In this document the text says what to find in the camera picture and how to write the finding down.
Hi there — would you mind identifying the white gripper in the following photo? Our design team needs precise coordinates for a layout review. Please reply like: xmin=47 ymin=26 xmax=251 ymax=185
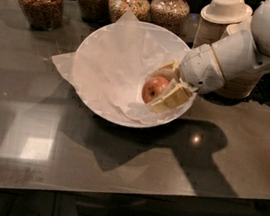
xmin=147 ymin=45 xmax=225 ymax=114

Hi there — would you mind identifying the red apple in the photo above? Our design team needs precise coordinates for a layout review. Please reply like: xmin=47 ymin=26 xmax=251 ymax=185
xmin=141 ymin=76 xmax=169 ymax=104

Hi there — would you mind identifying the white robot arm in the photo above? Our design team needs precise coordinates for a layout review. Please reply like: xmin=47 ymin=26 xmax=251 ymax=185
xmin=141 ymin=0 xmax=270 ymax=114

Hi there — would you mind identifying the white bowl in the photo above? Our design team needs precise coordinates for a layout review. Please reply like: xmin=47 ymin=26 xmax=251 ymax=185
xmin=65 ymin=11 xmax=208 ymax=138

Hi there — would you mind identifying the white paper liner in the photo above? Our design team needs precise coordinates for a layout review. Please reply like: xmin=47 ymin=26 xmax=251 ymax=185
xmin=44 ymin=0 xmax=208 ymax=132

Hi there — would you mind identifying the glass jar of pale grains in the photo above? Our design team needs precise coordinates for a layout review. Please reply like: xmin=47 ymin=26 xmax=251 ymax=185
xmin=150 ymin=0 xmax=190 ymax=34

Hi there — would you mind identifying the glass jar of light cereal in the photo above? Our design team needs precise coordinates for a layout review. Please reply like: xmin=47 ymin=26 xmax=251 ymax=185
xmin=108 ymin=0 xmax=150 ymax=22

